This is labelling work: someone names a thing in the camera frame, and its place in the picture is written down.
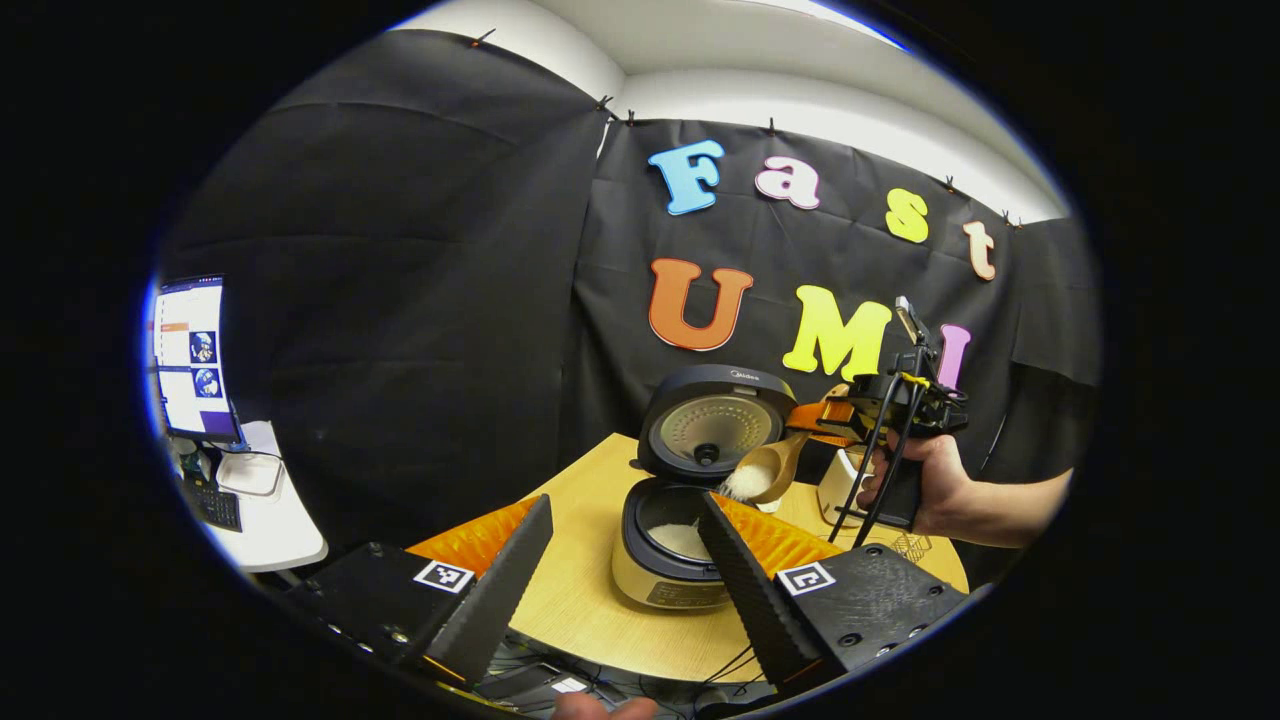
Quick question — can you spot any white toaster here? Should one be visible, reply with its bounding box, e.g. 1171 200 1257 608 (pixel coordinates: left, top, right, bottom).
816 444 873 528

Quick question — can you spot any wooden spoon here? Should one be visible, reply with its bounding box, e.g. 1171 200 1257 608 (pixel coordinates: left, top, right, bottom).
719 384 853 505

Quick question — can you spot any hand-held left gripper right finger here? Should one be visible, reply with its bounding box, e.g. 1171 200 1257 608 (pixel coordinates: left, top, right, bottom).
697 491 970 697

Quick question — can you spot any computer monitor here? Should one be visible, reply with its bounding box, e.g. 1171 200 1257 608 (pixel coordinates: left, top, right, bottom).
151 274 242 445

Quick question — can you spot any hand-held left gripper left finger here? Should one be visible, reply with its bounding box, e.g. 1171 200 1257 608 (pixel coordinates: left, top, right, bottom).
288 493 555 692

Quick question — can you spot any white side table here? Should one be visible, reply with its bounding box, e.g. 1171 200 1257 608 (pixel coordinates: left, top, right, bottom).
165 420 330 574

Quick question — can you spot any black keyboard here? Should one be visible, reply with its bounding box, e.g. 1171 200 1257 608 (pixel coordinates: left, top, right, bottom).
184 474 244 534

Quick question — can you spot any dark grey rice cooker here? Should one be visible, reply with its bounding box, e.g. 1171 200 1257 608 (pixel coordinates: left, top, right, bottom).
611 364 799 614

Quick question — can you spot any black backdrop cloth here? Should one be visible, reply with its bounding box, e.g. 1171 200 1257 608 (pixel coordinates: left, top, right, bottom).
160 28 1101 591

